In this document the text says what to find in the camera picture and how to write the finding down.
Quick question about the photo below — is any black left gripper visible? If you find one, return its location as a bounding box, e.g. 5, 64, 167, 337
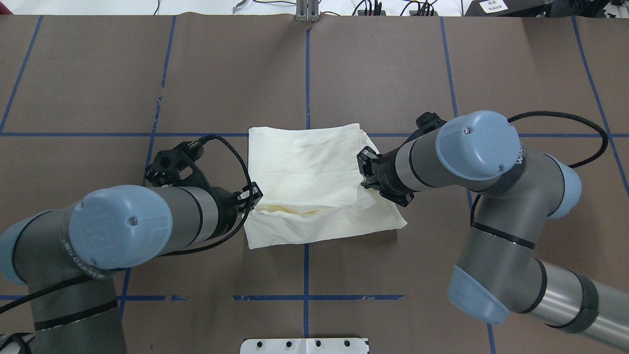
211, 181, 263, 236

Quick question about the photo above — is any aluminium frame post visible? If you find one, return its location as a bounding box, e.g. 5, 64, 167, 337
295, 0, 320, 23

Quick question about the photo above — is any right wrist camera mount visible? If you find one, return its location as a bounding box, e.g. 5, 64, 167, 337
409, 112, 447, 140

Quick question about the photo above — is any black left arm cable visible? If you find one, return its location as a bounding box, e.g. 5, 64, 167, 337
0, 134, 251, 315

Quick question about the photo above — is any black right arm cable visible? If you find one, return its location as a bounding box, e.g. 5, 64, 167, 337
469, 111, 609, 227

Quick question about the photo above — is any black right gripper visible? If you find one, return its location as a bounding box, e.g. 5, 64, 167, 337
356, 146, 415, 207

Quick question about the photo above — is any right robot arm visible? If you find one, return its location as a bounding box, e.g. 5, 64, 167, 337
357, 110, 628, 352

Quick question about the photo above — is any white long-sleeve cat shirt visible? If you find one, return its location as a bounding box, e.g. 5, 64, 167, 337
245, 123, 407, 249

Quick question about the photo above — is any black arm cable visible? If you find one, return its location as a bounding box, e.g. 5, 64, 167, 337
469, 111, 609, 227
0, 134, 251, 315

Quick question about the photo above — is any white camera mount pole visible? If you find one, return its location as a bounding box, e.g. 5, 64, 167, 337
240, 337, 371, 354

